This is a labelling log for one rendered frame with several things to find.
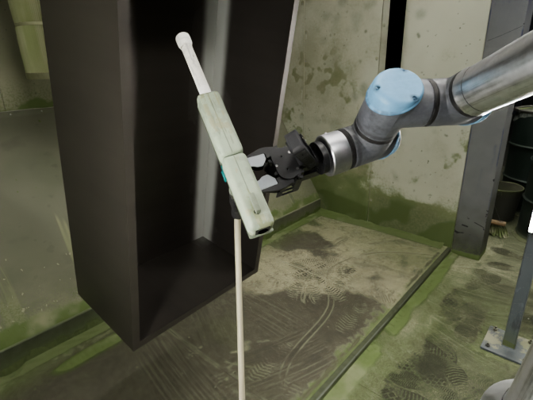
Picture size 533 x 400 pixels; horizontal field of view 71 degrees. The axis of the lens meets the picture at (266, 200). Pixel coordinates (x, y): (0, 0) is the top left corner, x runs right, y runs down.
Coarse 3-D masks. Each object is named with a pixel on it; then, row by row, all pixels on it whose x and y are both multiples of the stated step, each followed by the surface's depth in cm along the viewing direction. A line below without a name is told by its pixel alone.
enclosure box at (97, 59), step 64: (64, 0) 84; (128, 0) 108; (192, 0) 124; (256, 0) 122; (64, 64) 92; (128, 64) 78; (256, 64) 129; (64, 128) 102; (128, 128) 84; (192, 128) 146; (256, 128) 137; (128, 192) 91; (192, 192) 160; (128, 256) 99; (192, 256) 162; (256, 256) 154; (128, 320) 111
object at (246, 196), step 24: (192, 48) 80; (192, 72) 78; (216, 96) 74; (216, 120) 71; (216, 144) 70; (240, 144) 70; (240, 168) 67; (240, 192) 65; (240, 216) 68; (264, 216) 64
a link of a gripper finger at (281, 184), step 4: (276, 180) 72; (280, 180) 72; (284, 180) 72; (288, 180) 72; (292, 180) 73; (276, 184) 72; (280, 184) 72; (284, 184) 72; (288, 184) 72; (292, 184) 73; (268, 188) 71; (272, 188) 71; (276, 188) 72; (280, 188) 72; (284, 188) 72; (264, 192) 71; (268, 192) 72; (272, 192) 72; (276, 192) 72
